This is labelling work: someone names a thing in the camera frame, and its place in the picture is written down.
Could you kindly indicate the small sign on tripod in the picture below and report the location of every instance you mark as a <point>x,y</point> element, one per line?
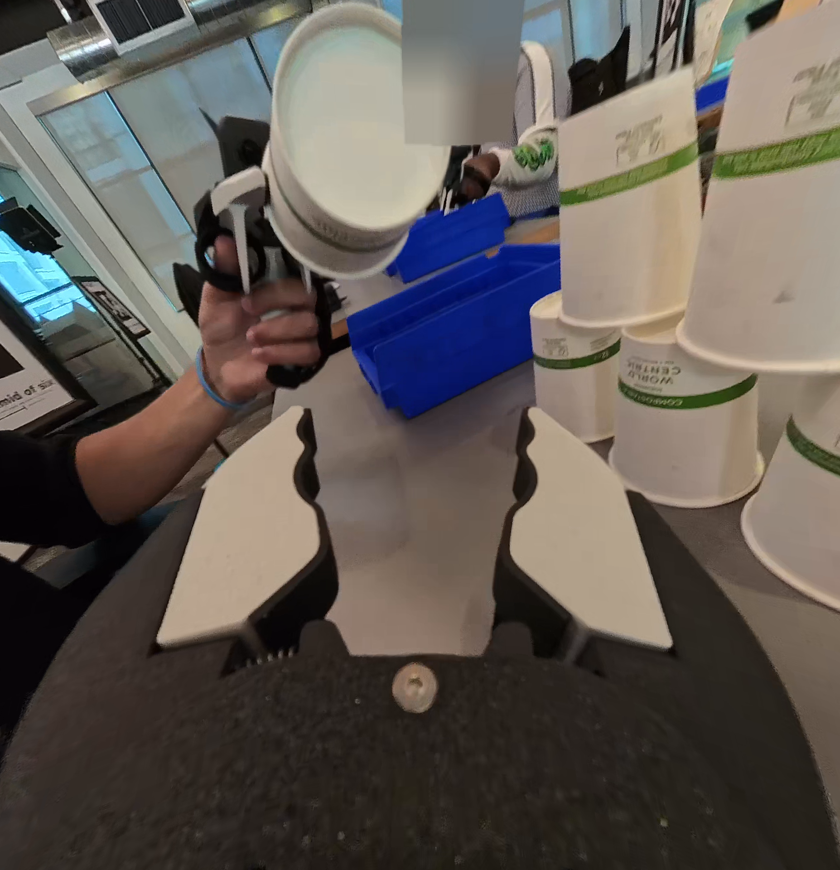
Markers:
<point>114,306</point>

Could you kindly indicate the person's left hand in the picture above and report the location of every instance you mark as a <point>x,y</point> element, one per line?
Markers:
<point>236,346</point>

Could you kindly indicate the framed tag poster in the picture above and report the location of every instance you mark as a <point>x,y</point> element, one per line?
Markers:
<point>19,380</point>

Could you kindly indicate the dark hanging cloth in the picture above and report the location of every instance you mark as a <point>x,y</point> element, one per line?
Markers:
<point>600,75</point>

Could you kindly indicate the silver air duct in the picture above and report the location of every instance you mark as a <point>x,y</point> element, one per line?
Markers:
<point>155,34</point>

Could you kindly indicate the white paper cup green band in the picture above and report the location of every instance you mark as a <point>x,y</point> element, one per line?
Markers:
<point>780,258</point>
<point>576,401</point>
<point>624,238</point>
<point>807,523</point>
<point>685,448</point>
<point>352,136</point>

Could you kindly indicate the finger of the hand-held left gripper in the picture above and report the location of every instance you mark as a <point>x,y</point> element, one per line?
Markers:
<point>240,187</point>
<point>306,278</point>

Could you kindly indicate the black jacket on chair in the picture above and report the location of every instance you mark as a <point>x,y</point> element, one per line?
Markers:
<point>189,285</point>

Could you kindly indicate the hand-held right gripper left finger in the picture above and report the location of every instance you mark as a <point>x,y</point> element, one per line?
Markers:
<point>250,544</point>

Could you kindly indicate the black studio light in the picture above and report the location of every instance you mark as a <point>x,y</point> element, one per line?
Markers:
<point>29,228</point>

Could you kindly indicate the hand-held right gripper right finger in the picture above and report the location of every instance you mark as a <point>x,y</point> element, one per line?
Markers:
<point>583,550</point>

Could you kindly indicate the person's left forearm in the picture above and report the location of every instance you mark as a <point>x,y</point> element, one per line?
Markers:
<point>141,448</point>

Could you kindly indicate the blue wristband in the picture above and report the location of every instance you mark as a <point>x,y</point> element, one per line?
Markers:
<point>213,391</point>

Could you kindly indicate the blue plastic bin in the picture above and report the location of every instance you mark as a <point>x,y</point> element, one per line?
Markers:
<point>454,234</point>
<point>454,340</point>

